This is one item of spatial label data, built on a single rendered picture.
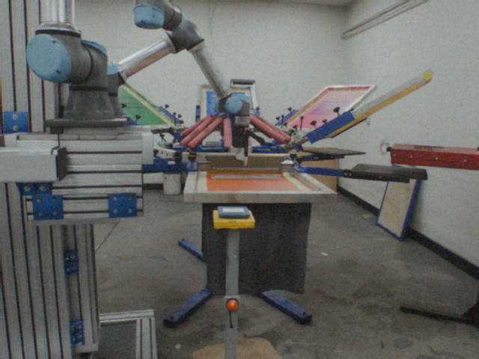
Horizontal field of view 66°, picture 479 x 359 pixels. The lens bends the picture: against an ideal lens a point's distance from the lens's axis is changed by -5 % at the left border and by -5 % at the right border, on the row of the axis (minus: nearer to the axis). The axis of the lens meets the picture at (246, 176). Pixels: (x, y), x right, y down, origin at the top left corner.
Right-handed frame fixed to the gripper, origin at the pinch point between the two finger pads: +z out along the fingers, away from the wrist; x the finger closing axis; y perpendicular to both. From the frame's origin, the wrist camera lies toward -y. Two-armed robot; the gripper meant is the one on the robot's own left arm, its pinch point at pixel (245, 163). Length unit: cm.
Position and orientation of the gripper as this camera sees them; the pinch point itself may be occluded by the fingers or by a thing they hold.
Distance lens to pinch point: 202.7
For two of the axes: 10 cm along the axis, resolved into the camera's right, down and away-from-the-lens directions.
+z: -0.3, 9.9, 1.7
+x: 1.1, 1.7, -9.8
